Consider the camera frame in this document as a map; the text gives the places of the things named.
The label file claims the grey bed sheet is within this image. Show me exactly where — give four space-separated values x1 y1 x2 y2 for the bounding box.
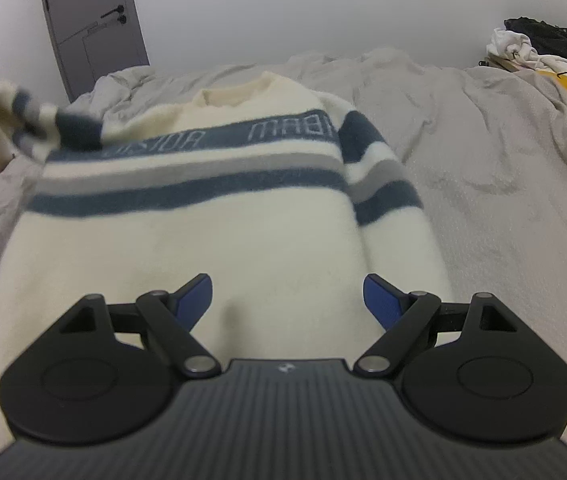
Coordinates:
0 47 567 466

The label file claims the white crumpled cloth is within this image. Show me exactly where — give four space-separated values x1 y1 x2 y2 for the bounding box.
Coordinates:
486 27 567 75

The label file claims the wooden nightstand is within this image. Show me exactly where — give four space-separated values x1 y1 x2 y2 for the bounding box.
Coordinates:
477 56 519 72

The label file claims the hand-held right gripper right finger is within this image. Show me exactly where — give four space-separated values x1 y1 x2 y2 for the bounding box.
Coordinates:
353 274 518 375

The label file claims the white blue striped sweater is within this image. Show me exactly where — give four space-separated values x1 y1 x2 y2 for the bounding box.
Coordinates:
0 71 457 461

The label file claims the grey door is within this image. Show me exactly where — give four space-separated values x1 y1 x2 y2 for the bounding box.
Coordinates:
36 0 150 103

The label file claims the black bag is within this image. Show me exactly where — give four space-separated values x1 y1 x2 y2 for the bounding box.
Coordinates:
504 16 567 82

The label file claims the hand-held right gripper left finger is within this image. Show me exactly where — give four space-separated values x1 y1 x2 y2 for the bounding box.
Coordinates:
60 274 222 377

